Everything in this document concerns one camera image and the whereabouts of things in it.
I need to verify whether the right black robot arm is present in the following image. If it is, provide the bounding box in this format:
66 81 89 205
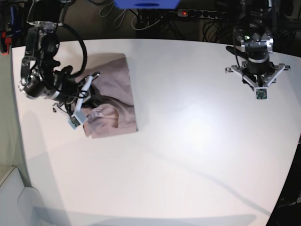
19 0 101 118

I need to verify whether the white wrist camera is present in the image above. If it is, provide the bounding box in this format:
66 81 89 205
254 87 268 100
68 111 87 129

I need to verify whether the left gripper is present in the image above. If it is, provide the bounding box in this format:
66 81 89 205
225 61 291 89

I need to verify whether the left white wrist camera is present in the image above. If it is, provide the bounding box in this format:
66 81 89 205
254 87 268 100

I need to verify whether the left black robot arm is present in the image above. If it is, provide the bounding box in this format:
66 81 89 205
225 0 291 99

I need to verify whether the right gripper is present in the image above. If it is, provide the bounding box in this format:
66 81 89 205
52 72 102 117

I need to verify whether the mauve t-shirt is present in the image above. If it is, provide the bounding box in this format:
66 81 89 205
80 53 138 139

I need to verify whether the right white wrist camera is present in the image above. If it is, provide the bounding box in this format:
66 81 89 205
68 111 87 129

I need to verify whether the blue box at top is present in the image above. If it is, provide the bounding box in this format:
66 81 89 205
114 0 180 9

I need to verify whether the grey power strip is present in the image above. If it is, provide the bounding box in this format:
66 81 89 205
177 9 228 20

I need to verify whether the white side table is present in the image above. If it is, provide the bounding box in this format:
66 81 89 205
0 168 42 226

